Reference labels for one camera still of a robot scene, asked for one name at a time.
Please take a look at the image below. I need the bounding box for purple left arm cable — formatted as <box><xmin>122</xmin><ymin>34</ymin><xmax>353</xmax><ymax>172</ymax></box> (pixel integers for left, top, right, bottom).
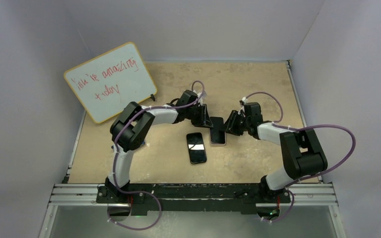
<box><xmin>111</xmin><ymin>80</ymin><xmax>206</xmax><ymax>194</ymax></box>

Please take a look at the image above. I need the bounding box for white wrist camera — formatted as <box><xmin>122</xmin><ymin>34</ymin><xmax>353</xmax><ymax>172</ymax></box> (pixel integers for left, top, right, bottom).
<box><xmin>197</xmin><ymin>91</ymin><xmax>207</xmax><ymax>105</ymax></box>
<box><xmin>239</xmin><ymin>97</ymin><xmax>248</xmax><ymax>115</ymax></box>

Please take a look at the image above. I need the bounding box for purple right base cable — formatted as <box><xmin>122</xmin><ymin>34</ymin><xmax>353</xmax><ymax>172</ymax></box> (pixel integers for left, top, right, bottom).
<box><xmin>260</xmin><ymin>188</ymin><xmax>296</xmax><ymax>224</ymax></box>

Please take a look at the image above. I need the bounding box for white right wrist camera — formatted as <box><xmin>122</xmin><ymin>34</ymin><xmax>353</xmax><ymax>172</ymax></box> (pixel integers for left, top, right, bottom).
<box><xmin>239</xmin><ymin>97</ymin><xmax>248</xmax><ymax>115</ymax></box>

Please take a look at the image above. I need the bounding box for black smartphone white edge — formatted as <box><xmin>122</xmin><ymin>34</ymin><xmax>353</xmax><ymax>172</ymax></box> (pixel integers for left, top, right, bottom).
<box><xmin>188</xmin><ymin>134</ymin><xmax>206</xmax><ymax>163</ymax></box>

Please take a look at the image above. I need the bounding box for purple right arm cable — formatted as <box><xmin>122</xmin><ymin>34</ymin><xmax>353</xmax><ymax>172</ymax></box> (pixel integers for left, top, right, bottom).
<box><xmin>241</xmin><ymin>91</ymin><xmax>357</xmax><ymax>188</ymax></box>

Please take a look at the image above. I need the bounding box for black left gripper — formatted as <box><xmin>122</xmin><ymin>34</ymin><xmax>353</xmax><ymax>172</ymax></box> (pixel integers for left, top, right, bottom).
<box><xmin>186</xmin><ymin>105</ymin><xmax>212</xmax><ymax>129</ymax></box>

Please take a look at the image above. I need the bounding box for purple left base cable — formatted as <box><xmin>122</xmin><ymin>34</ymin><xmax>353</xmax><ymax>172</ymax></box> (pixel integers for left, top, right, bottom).
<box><xmin>107</xmin><ymin>191</ymin><xmax>163</xmax><ymax>231</ymax></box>

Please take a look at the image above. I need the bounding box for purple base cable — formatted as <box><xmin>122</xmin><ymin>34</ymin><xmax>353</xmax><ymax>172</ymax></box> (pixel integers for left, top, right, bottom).
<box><xmin>107</xmin><ymin>191</ymin><xmax>163</xmax><ymax>231</ymax></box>
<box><xmin>260</xmin><ymin>188</ymin><xmax>296</xmax><ymax>224</ymax></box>

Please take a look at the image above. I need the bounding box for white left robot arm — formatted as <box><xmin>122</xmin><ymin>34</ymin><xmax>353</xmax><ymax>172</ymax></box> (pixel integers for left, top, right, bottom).
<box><xmin>105</xmin><ymin>90</ymin><xmax>213</xmax><ymax>203</ymax></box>

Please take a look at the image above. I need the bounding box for yellow framed whiteboard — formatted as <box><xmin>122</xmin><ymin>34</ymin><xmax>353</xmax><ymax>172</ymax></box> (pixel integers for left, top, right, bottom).
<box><xmin>63</xmin><ymin>42</ymin><xmax>158</xmax><ymax>124</ymax></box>

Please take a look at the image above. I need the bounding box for clear phone case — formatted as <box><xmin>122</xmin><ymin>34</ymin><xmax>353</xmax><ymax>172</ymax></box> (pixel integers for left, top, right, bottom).
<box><xmin>209</xmin><ymin>128</ymin><xmax>226</xmax><ymax>145</ymax></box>

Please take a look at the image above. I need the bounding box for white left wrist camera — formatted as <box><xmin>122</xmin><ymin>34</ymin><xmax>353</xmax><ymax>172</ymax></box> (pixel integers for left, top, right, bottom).
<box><xmin>197</xmin><ymin>91</ymin><xmax>207</xmax><ymax>105</ymax></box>

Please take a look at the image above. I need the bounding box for black phone case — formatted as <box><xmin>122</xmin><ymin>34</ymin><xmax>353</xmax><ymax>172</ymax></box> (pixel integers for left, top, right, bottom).
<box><xmin>186</xmin><ymin>132</ymin><xmax>207</xmax><ymax>165</ymax></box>

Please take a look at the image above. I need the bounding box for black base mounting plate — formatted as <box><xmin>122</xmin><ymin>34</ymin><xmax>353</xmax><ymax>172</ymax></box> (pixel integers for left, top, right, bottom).
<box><xmin>96</xmin><ymin>183</ymin><xmax>291</xmax><ymax>217</ymax></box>

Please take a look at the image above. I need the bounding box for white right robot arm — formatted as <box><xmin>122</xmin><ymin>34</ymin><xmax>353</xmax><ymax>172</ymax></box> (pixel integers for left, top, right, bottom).
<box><xmin>222</xmin><ymin>103</ymin><xmax>328</xmax><ymax>202</ymax></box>

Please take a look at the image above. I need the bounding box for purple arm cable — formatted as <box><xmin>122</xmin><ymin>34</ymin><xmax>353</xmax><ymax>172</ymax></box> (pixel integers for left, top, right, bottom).
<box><xmin>111</xmin><ymin>80</ymin><xmax>206</xmax><ymax>194</ymax></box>
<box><xmin>241</xmin><ymin>91</ymin><xmax>357</xmax><ymax>188</ymax></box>

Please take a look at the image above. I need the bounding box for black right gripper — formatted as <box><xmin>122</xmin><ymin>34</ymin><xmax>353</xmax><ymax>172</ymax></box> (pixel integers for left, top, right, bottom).
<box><xmin>219</xmin><ymin>110</ymin><xmax>250</xmax><ymax>136</ymax></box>

